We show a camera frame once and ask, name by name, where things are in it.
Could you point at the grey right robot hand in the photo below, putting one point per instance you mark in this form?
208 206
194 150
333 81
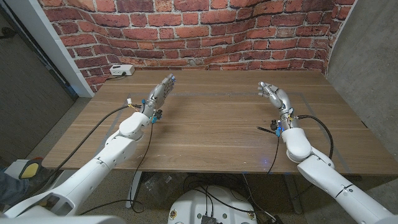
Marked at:
281 98

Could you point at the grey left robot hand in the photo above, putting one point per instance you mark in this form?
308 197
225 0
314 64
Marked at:
158 95

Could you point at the black tweezer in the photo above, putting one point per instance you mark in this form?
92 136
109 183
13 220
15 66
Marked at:
265 129

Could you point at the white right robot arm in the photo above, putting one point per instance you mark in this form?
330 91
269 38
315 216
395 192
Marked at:
323 177

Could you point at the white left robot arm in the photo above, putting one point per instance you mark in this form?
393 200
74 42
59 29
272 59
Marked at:
99 168

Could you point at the white power box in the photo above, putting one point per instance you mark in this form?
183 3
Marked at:
122 70

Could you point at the red brick print backdrop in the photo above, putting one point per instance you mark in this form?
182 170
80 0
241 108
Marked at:
199 34

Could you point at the clear plastic bag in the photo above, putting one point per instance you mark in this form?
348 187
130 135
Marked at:
160 186

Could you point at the grey table leg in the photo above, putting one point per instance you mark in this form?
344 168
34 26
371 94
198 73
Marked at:
292 193
133 189

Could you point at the white pillar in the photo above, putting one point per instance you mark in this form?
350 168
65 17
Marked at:
49 43

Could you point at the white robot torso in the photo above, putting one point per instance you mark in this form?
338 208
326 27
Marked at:
211 205

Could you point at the black and yellow shoe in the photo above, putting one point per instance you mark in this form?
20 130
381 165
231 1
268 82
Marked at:
30 169

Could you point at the white floor platform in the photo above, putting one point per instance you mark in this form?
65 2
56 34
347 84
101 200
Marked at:
14 167

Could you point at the person's leg in jeans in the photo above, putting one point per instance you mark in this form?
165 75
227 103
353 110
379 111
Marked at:
12 186

